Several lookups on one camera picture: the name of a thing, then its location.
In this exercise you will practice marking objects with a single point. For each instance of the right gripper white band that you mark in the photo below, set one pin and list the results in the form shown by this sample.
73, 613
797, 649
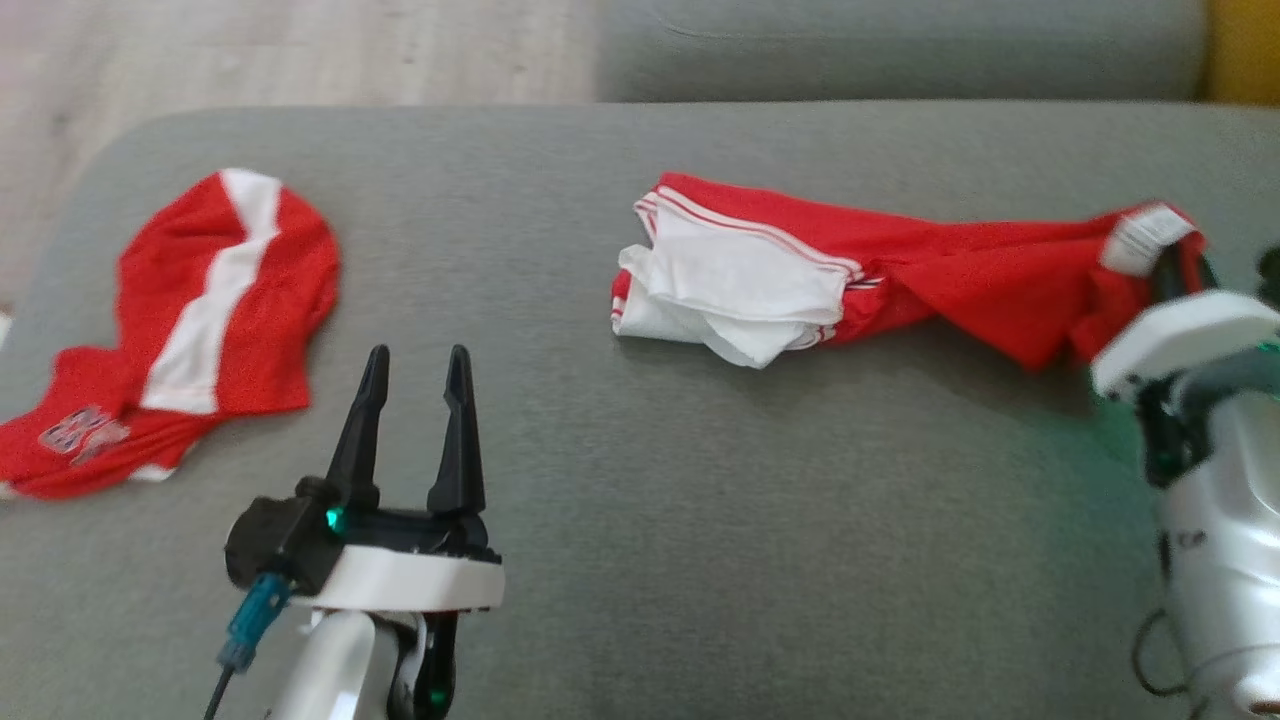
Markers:
1180, 335

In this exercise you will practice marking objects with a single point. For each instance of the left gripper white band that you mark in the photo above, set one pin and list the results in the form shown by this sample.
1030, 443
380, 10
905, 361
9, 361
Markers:
420, 580

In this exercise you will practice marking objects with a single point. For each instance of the red shorts with white stripes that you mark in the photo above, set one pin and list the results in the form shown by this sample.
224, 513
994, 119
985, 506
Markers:
250, 320

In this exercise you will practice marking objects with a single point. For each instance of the red Bulls 23 jersey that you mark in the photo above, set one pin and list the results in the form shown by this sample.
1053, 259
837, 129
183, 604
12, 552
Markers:
960, 265

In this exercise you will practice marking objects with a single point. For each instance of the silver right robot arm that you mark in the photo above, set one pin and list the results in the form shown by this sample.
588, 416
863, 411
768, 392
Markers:
1225, 540

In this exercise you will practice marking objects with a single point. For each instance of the large yellow sofa backrest cushion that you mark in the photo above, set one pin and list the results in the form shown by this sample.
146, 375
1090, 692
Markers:
1245, 50

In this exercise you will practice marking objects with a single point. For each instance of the large grey sofa seat cushion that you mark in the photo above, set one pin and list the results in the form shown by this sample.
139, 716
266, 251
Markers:
700, 500

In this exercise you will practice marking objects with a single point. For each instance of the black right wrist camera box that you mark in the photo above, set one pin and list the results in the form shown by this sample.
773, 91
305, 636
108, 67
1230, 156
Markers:
1270, 278

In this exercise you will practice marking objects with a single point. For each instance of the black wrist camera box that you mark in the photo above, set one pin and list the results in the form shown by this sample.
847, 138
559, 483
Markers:
275, 535
1270, 278

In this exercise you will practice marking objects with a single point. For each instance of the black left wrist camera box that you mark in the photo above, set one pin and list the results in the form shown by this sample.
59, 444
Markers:
275, 535

